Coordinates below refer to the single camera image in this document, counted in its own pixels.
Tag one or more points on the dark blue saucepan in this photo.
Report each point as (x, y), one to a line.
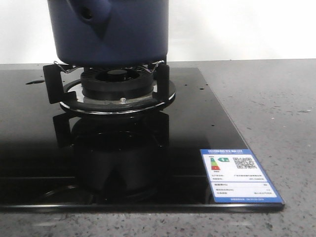
(109, 32)

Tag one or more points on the right gas burner with support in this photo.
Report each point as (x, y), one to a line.
(111, 90)

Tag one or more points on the blue energy label sticker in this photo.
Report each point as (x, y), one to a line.
(236, 176)

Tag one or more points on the black glass gas cooktop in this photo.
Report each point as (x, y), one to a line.
(52, 161)

